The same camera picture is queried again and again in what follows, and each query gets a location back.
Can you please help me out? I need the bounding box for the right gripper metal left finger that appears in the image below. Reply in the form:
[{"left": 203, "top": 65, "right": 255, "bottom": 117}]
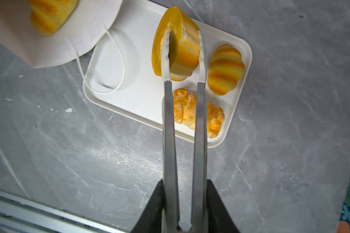
[{"left": 161, "top": 31, "right": 180, "bottom": 233}]

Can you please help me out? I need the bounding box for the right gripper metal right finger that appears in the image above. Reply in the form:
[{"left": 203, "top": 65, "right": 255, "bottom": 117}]
[{"left": 191, "top": 32, "right": 208, "bottom": 233}]

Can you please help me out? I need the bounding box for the pale crumbly orange bread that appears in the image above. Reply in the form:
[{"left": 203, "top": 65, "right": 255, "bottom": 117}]
[{"left": 173, "top": 88, "right": 225, "bottom": 138}]

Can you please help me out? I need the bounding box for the yellow striped croissant bread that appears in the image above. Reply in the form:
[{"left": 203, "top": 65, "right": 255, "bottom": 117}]
[{"left": 207, "top": 44, "right": 245, "bottom": 96}]

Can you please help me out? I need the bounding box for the round yellow fluted bread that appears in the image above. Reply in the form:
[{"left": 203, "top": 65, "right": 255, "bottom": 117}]
[{"left": 152, "top": 6, "right": 200, "bottom": 81}]

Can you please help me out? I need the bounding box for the red white paper bag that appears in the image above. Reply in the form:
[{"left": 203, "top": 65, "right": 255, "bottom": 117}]
[{"left": 0, "top": 1, "right": 122, "bottom": 68}]

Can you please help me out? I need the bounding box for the striped yellow bread in bag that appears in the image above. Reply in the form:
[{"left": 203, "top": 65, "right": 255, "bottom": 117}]
[{"left": 29, "top": 0, "right": 78, "bottom": 36}]

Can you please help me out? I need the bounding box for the white rectangular tray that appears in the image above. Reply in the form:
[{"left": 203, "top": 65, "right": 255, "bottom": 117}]
[{"left": 83, "top": 1, "right": 252, "bottom": 148}]

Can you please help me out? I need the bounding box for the aluminium front rail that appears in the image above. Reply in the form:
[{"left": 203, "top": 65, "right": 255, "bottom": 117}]
[{"left": 0, "top": 190, "right": 126, "bottom": 233}]

